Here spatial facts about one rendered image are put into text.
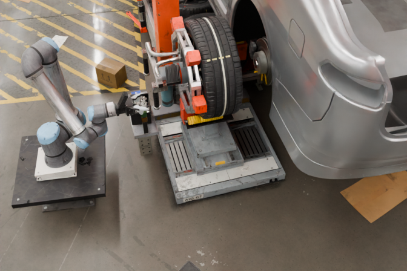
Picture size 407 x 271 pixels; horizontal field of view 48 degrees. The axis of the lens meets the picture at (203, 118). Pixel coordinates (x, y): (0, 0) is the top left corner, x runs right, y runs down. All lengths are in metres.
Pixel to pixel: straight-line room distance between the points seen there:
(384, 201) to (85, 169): 2.14
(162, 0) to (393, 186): 2.15
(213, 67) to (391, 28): 1.28
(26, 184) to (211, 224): 1.28
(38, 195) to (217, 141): 1.30
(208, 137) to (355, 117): 1.53
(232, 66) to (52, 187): 1.43
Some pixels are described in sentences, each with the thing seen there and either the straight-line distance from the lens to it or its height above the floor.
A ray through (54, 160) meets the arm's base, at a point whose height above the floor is 0.43.
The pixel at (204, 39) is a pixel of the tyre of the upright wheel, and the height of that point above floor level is 1.16.
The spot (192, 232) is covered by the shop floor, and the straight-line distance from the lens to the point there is 3.27.
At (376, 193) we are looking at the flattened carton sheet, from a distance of 3.65.
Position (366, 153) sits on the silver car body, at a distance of 2.39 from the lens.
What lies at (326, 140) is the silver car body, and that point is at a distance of 2.34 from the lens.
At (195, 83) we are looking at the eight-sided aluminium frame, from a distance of 2.78.
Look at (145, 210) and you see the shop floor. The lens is 3.39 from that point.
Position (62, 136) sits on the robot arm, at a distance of 3.16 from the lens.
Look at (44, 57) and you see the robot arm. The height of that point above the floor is 1.15.
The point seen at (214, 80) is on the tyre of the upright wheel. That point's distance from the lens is 2.77.
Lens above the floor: 2.84
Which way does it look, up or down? 46 degrees down
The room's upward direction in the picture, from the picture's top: straight up
